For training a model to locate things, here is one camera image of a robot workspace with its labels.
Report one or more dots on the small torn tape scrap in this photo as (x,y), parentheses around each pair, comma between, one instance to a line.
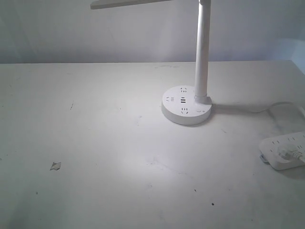
(55,166)

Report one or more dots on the white power strip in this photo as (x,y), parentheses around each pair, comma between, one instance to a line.
(268,148)

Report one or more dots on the white round power plug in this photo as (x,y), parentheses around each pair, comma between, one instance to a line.
(289,152)

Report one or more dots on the white desk lamp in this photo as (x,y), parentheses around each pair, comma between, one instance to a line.
(191,105)

